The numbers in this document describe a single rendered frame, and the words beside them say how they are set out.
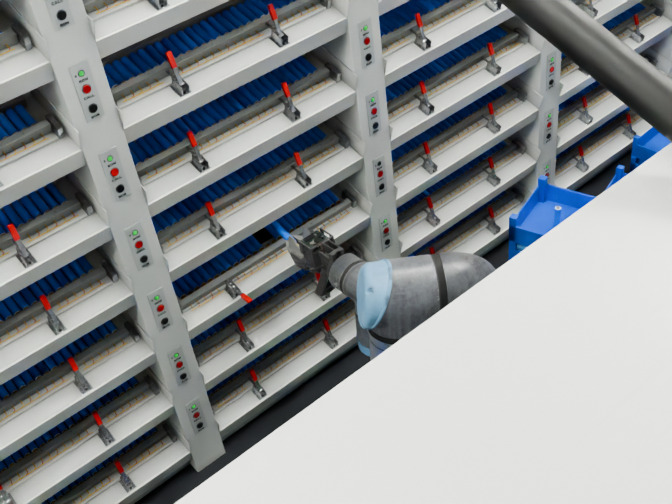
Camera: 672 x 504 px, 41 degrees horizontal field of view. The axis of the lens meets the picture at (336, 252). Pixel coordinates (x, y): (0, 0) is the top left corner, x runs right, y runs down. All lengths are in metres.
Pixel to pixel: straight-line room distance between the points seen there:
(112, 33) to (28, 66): 0.17
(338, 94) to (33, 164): 0.78
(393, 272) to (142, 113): 0.68
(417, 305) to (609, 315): 1.11
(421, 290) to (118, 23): 0.79
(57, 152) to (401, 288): 0.76
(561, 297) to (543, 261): 0.03
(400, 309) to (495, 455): 1.16
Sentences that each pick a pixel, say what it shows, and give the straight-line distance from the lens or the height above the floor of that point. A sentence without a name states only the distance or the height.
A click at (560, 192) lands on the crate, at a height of 0.52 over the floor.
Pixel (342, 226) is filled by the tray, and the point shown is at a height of 0.49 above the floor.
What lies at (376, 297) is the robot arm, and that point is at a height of 0.98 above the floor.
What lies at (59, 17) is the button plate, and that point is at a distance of 1.76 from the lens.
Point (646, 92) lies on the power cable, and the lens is 0.52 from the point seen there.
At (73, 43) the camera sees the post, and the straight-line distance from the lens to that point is 1.80.
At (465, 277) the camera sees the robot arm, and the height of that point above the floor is 0.98.
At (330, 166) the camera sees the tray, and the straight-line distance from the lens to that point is 2.34.
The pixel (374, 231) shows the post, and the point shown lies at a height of 0.43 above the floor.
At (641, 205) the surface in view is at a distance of 0.51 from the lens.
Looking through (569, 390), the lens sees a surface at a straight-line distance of 0.41.
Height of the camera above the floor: 2.04
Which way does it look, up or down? 40 degrees down
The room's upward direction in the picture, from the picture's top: 9 degrees counter-clockwise
